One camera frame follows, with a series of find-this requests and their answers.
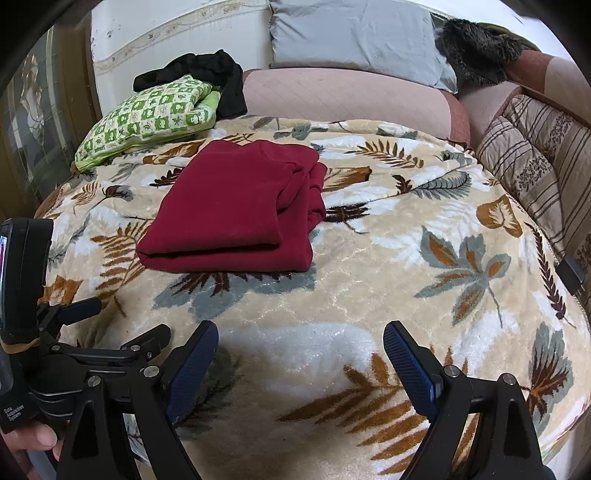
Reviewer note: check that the dark furry cloth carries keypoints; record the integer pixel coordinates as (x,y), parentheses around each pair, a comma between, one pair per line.
(480,52)

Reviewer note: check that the striped beige quilt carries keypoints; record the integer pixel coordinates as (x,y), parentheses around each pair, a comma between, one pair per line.
(541,156)

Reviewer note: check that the light grey pillow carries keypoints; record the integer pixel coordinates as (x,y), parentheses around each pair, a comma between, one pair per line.
(392,38)

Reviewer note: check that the white headboard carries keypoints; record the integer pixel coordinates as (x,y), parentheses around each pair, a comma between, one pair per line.
(129,38)

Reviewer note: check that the black garment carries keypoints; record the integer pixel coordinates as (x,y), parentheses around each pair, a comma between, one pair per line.
(218,69)

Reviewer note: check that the dark red sweater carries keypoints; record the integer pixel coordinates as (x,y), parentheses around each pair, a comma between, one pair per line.
(239,209)

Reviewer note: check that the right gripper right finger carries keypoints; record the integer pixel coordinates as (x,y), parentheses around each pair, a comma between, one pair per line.
(505,445)

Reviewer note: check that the pink rear cushion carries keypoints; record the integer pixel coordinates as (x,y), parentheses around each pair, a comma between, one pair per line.
(553,80)

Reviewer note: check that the leaf pattern beige blanket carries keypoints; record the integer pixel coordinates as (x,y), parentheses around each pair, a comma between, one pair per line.
(300,387)

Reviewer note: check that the small black device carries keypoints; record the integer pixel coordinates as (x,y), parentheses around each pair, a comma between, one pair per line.
(571,274)

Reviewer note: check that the person's left hand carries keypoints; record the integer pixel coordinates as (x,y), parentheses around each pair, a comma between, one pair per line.
(32,437)

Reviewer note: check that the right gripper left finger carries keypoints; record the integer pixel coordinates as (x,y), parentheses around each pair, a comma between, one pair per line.
(112,383)

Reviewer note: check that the green white patterned pillow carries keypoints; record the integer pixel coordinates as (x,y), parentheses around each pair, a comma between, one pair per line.
(158,114)

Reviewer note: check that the pink bolster cushion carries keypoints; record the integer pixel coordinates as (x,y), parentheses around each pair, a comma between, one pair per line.
(324,94)

